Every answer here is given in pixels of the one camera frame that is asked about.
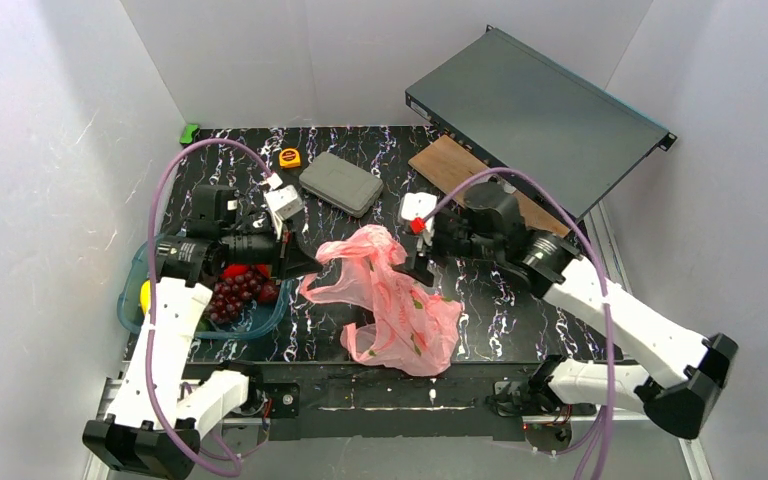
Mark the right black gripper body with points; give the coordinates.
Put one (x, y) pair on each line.
(428, 253)

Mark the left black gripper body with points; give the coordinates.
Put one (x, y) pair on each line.
(283, 250)

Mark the red orange fake mango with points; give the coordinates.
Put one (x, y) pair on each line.
(264, 271)

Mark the pink plastic bag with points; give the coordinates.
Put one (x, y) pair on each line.
(413, 330)

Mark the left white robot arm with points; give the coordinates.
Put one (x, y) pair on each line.
(151, 428)

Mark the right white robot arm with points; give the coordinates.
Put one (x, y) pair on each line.
(676, 375)

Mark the red fake peach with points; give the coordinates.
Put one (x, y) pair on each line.
(233, 270)

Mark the purple fake grapes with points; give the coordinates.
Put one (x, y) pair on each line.
(232, 295)

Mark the yellow fake lemon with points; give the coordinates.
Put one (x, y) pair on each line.
(145, 297)

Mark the blue plastic fruit container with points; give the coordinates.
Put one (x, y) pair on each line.
(254, 322)

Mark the wooden board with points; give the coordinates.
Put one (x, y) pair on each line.
(445, 164)

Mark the grey plastic case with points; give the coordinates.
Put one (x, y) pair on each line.
(342, 184)

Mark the orange tape measure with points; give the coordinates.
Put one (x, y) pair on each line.
(290, 158)

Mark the green small object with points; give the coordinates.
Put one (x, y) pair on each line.
(189, 134)

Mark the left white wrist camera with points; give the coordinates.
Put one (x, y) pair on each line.
(282, 200)

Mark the dark rack network switch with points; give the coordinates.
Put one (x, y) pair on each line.
(511, 106)

